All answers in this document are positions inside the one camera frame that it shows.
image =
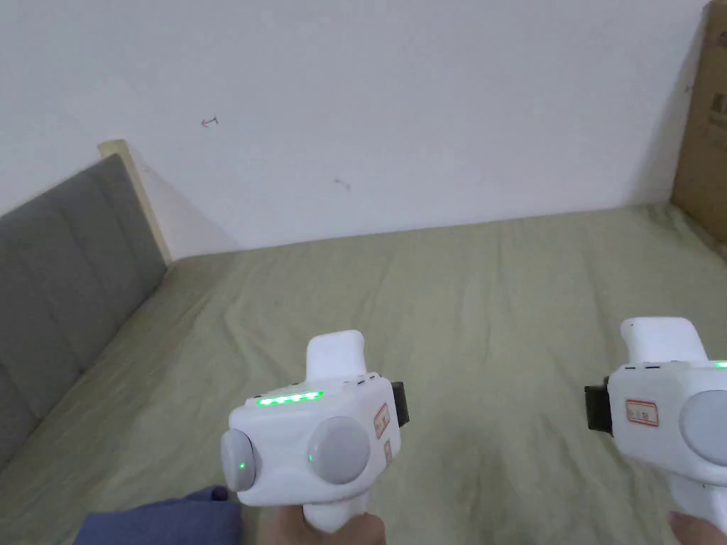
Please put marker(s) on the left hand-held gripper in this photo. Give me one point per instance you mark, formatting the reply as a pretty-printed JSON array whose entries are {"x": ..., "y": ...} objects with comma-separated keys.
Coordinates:
[{"x": 295, "y": 448}]

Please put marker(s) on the brown cardboard carton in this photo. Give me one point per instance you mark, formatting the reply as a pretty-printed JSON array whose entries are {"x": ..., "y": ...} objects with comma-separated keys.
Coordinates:
[{"x": 704, "y": 125}]

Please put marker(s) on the person's right hand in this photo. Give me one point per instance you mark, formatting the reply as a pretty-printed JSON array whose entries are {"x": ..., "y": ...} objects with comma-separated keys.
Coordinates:
[{"x": 698, "y": 531}]

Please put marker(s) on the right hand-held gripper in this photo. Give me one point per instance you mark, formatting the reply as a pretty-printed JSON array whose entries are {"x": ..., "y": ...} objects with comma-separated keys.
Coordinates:
[{"x": 659, "y": 437}]

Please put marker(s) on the dark blue garment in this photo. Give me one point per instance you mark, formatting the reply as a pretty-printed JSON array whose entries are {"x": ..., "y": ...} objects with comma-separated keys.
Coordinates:
[{"x": 164, "y": 519}]

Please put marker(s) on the person's left hand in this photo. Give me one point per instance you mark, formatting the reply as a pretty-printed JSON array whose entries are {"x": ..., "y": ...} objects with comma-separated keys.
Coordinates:
[{"x": 312, "y": 525}]

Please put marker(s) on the grey padded headboard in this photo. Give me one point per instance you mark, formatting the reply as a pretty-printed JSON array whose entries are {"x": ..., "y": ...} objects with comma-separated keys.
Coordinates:
[{"x": 62, "y": 272}]

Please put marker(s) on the bed with pale green sheet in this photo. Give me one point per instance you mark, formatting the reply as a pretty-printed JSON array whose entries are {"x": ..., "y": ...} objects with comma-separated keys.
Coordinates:
[{"x": 454, "y": 318}]

